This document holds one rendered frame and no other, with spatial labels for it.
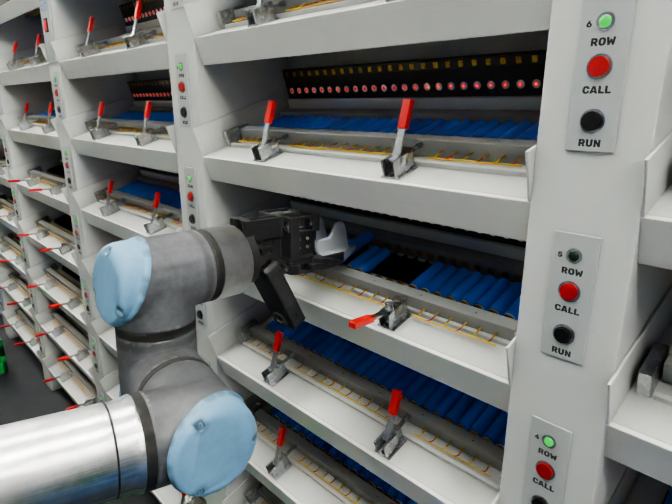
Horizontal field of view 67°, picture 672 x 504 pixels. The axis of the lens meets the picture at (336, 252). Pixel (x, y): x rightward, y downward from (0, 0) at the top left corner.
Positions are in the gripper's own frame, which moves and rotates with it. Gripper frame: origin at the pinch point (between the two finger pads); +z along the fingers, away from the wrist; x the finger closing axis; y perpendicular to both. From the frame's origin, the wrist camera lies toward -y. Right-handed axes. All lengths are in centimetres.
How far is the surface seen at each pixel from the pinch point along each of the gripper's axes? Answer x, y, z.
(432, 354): -23.2, -6.9, -8.4
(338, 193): -6.5, 10.3, -8.1
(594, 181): -38.8, 15.2, -9.6
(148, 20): 80, 43, 9
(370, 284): -9.1, -2.7, -3.8
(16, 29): 167, 48, 1
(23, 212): 167, -17, -4
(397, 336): -17.7, -6.5, -8.1
